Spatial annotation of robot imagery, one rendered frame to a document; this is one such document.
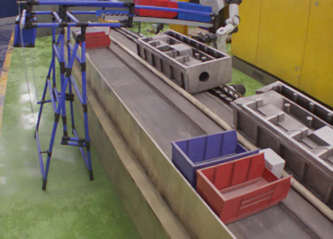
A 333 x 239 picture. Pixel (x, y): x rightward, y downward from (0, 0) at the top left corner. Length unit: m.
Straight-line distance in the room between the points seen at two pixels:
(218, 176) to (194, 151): 0.21
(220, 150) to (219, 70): 0.88
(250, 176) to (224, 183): 0.14
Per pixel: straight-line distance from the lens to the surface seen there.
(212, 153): 1.43
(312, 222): 1.26
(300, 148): 1.32
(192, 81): 2.12
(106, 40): 3.36
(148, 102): 2.00
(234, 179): 1.27
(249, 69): 5.25
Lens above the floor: 1.55
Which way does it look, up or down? 26 degrees down
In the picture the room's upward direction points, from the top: 3 degrees clockwise
